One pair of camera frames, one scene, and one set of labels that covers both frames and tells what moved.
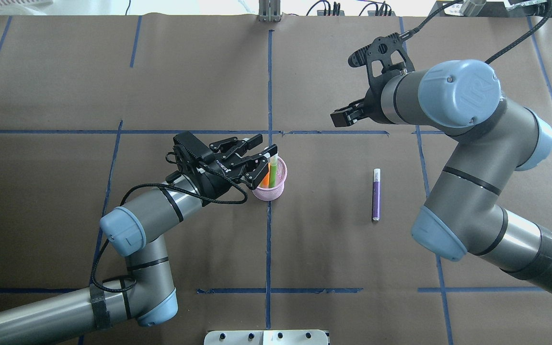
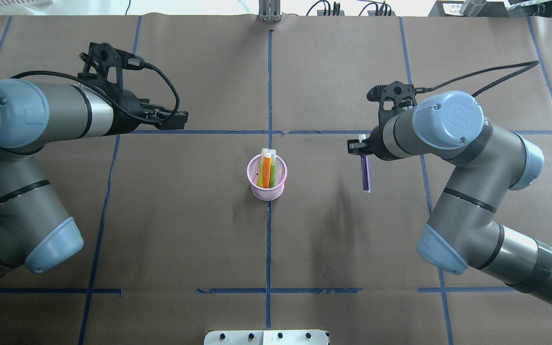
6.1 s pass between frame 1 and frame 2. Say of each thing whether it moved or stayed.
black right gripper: moved
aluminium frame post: stayed
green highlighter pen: stayed
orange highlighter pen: stayed
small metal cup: stayed
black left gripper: moved
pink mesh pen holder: stayed
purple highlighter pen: moved
